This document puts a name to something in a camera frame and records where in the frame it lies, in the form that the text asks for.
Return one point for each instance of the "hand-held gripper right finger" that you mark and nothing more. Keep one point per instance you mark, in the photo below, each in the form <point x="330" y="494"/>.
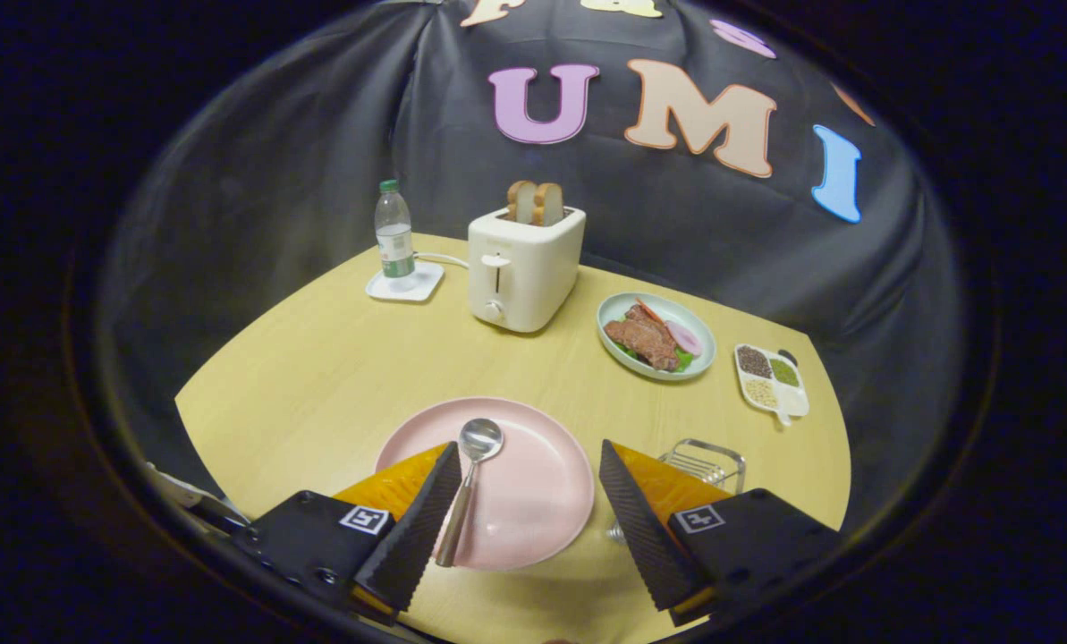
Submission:
<point x="640" y="528"/>

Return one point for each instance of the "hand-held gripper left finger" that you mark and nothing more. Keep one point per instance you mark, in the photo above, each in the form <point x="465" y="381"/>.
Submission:
<point x="421" y="528"/>

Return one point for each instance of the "pink plate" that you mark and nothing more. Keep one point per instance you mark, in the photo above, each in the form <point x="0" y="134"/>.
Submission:
<point x="533" y="501"/>

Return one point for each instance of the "green lettuce leaf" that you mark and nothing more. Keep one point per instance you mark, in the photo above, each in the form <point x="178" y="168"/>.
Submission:
<point x="685" y="360"/>

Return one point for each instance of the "brown meat slices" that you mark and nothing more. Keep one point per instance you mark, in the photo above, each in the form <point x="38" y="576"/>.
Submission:
<point x="645" y="340"/>

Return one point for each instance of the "pink radish slice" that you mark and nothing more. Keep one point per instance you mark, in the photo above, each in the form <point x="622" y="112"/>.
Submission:
<point x="685" y="338"/>

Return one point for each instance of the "white divided grain dish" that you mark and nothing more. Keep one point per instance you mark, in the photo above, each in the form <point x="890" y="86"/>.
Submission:
<point x="797" y="402"/>

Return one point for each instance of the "light green plate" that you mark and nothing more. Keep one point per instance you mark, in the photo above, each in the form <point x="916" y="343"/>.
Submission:
<point x="613" y="315"/>

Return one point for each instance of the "orange carrot strip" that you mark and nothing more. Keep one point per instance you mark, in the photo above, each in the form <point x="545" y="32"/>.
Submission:
<point x="649" y="310"/>

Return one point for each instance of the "black table grommet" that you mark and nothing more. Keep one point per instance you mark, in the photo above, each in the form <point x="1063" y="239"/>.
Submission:
<point x="788" y="356"/>

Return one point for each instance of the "white square coaster tray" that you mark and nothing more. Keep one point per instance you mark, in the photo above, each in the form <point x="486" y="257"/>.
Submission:
<point x="426" y="282"/>

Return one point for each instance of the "white toaster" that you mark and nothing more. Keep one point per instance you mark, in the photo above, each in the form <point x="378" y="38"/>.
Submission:
<point x="533" y="277"/>

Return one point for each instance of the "clear plastic water bottle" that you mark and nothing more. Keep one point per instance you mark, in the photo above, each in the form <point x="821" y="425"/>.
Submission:
<point x="394" y="241"/>

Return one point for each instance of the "toast bread slice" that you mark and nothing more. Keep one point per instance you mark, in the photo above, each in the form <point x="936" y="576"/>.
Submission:
<point x="521" y="201"/>
<point x="551" y="206"/>

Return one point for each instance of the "white curved frame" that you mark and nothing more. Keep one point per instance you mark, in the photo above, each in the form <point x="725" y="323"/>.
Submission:
<point x="180" y="490"/>

